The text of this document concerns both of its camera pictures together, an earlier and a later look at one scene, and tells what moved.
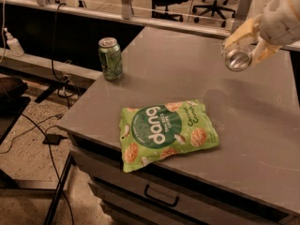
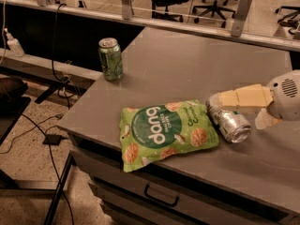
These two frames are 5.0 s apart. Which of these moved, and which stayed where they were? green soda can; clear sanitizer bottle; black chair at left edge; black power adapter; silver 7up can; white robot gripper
Moved: white robot gripper; silver 7up can
Stayed: clear sanitizer bottle; black chair at left edge; black power adapter; green soda can
